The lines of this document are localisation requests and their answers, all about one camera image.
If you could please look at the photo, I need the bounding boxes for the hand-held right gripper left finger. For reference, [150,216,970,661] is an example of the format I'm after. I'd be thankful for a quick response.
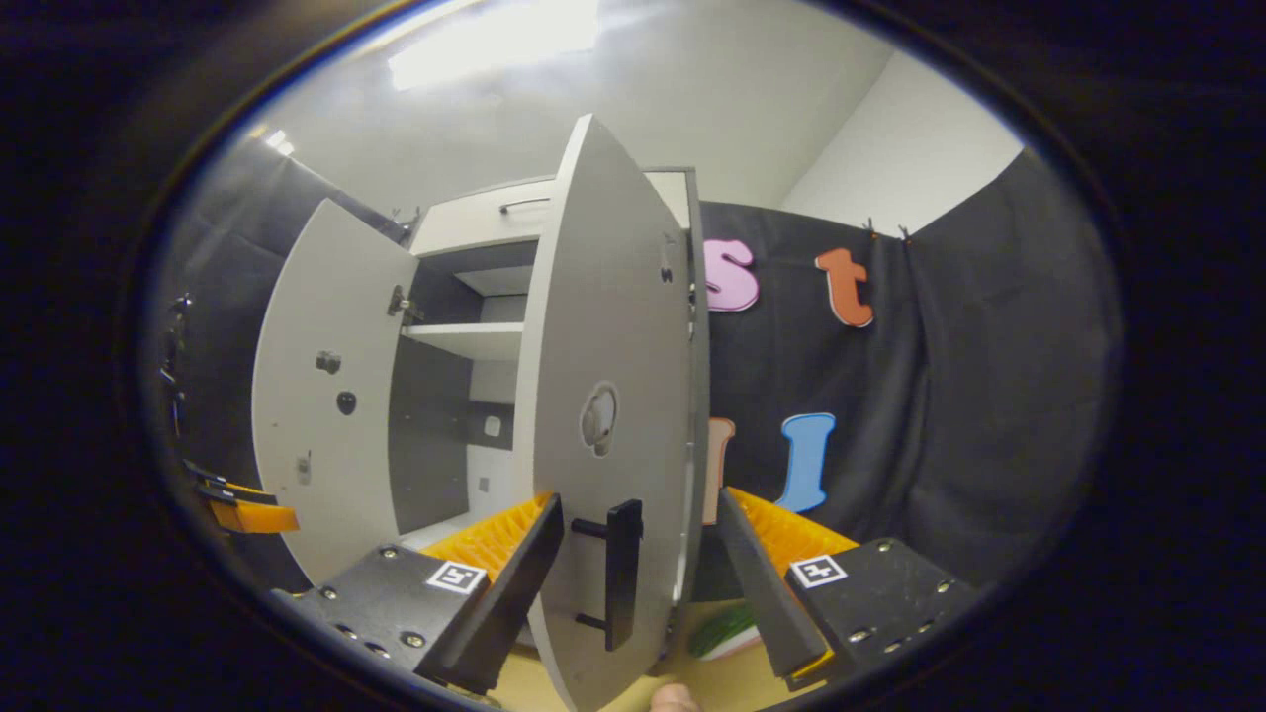
[272,492,567,695]

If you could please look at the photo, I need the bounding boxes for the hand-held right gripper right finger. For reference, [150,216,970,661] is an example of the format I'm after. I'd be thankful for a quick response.
[717,487,980,691]

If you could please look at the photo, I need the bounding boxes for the black door handle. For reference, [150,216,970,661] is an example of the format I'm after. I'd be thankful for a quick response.
[571,498,645,654]

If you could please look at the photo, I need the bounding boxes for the white cabinet door camera sticker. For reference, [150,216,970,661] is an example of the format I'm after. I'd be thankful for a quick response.
[251,198,421,586]

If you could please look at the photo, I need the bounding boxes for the white cabinet door headphone sticker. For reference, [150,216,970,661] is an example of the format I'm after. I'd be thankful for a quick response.
[514,112,698,712]

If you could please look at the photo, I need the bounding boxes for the white grey cabinet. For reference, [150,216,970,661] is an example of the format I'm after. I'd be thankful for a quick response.
[388,166,711,604]

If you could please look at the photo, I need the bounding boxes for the white cabinet shelf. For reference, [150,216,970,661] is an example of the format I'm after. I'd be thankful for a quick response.
[401,321,525,362]

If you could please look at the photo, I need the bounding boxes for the white cabinet drawer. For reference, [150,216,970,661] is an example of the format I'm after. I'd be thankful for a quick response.
[410,170,693,258]

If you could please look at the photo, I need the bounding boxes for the green white object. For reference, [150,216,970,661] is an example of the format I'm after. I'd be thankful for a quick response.
[685,603,763,662]

